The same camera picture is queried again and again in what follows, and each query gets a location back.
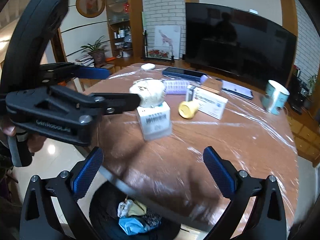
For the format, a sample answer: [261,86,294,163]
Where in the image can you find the beige paper ball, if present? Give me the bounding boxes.
[129,79,165,107]

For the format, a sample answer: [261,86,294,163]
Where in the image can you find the translucent white plastic box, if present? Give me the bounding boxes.
[137,101,172,141]

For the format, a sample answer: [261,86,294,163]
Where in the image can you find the purple hair roller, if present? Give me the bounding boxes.
[200,75,208,84]
[163,80,190,95]

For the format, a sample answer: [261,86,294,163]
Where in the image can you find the yellow plastic cup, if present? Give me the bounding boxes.
[178,101,199,119]

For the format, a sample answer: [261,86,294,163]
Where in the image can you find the white blue medicine box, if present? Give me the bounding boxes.
[185,85,228,120]

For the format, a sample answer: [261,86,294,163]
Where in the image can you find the black trash bin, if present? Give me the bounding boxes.
[89,182,181,239]

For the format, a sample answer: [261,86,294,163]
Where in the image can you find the blue crumpled trash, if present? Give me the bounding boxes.
[118,217,151,236]

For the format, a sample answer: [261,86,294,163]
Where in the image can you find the person's left hand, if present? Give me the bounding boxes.
[1,117,47,153]

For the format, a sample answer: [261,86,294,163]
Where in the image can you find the potted green plant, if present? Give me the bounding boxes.
[80,36,105,66]

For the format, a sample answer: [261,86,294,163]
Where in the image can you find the white oval mouse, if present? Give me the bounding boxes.
[141,63,156,71]

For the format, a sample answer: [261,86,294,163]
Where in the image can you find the dark blue long tray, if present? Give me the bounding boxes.
[162,67,205,82]

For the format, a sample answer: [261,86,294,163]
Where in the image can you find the giraffe painting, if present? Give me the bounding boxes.
[154,25,181,59]

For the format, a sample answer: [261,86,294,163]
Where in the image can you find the wooden display shelf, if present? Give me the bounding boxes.
[105,0,144,57]

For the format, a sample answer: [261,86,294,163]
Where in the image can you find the brown cardboard box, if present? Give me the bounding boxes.
[201,78,223,94]

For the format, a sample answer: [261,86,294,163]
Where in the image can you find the black smartphone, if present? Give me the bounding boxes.
[217,79,254,100]

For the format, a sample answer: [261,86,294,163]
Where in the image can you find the teal ceramic mug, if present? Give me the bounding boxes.
[261,80,290,115]

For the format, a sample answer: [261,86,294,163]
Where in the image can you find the large black television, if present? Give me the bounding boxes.
[185,3,297,88]

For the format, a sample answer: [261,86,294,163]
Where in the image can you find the small plant by window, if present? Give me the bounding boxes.
[308,74,317,92]

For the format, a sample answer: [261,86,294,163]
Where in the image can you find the flower picture frame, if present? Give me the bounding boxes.
[146,46,175,62]

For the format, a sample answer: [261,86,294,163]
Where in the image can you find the round framed wall picture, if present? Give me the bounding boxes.
[75,0,105,18]

